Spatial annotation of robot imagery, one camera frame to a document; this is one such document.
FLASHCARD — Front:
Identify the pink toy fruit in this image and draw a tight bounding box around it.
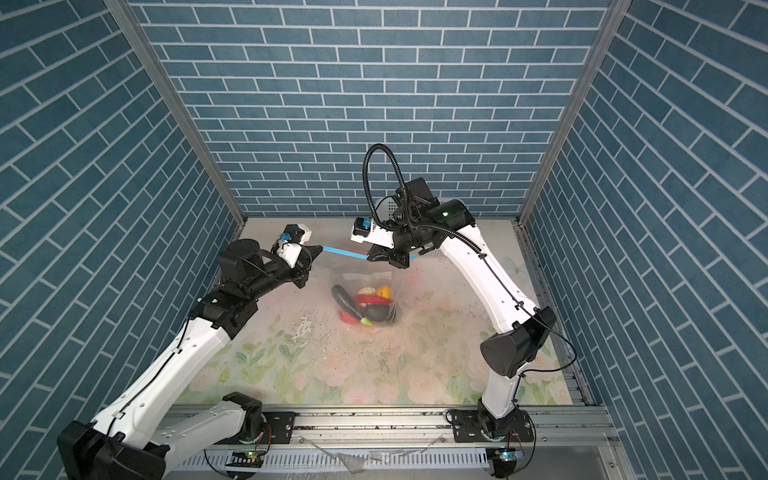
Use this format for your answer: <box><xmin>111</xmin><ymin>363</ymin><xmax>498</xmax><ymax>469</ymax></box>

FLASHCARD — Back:
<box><xmin>340</xmin><ymin>311</ymin><xmax>359</xmax><ymax>325</ymax></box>

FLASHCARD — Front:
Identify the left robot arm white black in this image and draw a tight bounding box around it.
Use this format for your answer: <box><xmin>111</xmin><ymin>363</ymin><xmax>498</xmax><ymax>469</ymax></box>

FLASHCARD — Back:
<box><xmin>57</xmin><ymin>224</ymin><xmax>323</xmax><ymax>479</ymax></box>

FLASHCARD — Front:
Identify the black toy eggplant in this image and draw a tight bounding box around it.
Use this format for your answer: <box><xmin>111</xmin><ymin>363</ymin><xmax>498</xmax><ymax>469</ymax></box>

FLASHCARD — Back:
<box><xmin>331</xmin><ymin>285</ymin><xmax>373</xmax><ymax>326</ymax></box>

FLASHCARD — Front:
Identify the right circuit board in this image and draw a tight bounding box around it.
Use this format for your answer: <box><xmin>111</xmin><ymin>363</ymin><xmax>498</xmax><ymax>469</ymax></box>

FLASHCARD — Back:
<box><xmin>490</xmin><ymin>447</ymin><xmax>524</xmax><ymax>463</ymax></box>

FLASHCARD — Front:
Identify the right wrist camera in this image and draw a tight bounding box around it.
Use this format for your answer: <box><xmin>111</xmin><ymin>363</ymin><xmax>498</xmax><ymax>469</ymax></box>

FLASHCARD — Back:
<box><xmin>351</xmin><ymin>217</ymin><xmax>394</xmax><ymax>248</ymax></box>

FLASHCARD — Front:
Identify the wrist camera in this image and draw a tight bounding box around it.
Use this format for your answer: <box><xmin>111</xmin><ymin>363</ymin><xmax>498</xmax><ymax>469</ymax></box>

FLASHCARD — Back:
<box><xmin>351</xmin><ymin>217</ymin><xmax>394</xmax><ymax>248</ymax></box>
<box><xmin>271</xmin><ymin>223</ymin><xmax>312</xmax><ymax>268</ymax></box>

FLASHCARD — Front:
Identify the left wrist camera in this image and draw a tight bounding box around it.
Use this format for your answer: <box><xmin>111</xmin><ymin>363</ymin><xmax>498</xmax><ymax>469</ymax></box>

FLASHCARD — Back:
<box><xmin>271</xmin><ymin>223</ymin><xmax>312</xmax><ymax>268</ymax></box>

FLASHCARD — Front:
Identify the white plastic mesh basket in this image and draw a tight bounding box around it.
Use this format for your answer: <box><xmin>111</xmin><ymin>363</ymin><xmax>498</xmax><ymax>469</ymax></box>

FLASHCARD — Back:
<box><xmin>380</xmin><ymin>197</ymin><xmax>399</xmax><ymax>220</ymax></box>

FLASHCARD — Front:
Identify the circuit board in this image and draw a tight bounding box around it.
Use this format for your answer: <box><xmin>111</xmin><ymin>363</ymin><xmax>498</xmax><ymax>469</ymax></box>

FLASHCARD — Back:
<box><xmin>490</xmin><ymin>447</ymin><xmax>524</xmax><ymax>463</ymax></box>
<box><xmin>226</xmin><ymin>450</ymin><xmax>265</xmax><ymax>469</ymax></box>

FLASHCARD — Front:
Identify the red toy chili pepper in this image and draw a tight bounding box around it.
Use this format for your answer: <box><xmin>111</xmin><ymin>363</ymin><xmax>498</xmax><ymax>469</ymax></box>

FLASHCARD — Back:
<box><xmin>355</xmin><ymin>294</ymin><xmax>393</xmax><ymax>306</ymax></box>

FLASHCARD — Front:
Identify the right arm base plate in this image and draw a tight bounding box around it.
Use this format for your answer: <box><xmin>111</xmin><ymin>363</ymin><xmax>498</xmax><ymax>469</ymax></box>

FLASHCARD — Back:
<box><xmin>444</xmin><ymin>408</ymin><xmax>534</xmax><ymax>443</ymax></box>

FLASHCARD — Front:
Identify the clear zip top bag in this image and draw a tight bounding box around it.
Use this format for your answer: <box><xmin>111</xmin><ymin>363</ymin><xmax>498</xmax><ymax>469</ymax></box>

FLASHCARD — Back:
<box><xmin>315</xmin><ymin>246</ymin><xmax>411</xmax><ymax>328</ymax></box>

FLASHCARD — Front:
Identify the yellow toy fruit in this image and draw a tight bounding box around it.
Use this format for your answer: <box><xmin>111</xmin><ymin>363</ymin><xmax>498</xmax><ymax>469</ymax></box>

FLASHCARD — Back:
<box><xmin>376</xmin><ymin>285</ymin><xmax>392</xmax><ymax>299</ymax></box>

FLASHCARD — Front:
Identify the left circuit board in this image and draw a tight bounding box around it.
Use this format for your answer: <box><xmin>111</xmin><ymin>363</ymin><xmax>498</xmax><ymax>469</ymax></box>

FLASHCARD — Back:
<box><xmin>226</xmin><ymin>450</ymin><xmax>265</xmax><ymax>469</ymax></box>

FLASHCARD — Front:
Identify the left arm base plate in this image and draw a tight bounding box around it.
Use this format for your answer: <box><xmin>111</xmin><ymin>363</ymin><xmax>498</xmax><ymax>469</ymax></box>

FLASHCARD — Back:
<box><xmin>216</xmin><ymin>411</ymin><xmax>296</xmax><ymax>446</ymax></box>

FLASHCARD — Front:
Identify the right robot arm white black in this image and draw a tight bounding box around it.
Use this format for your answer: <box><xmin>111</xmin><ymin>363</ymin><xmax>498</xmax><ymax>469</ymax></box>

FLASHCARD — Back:
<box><xmin>351</xmin><ymin>178</ymin><xmax>556</xmax><ymax>440</ymax></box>

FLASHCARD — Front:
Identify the black toy avocado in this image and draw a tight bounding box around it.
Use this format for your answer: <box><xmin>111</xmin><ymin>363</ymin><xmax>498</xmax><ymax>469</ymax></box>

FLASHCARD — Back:
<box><xmin>363</xmin><ymin>304</ymin><xmax>396</xmax><ymax>323</ymax></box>

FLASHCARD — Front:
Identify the aluminium front rail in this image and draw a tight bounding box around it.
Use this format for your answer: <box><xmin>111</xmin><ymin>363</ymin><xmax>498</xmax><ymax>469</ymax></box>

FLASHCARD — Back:
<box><xmin>122</xmin><ymin>405</ymin><xmax>619</xmax><ymax>451</ymax></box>

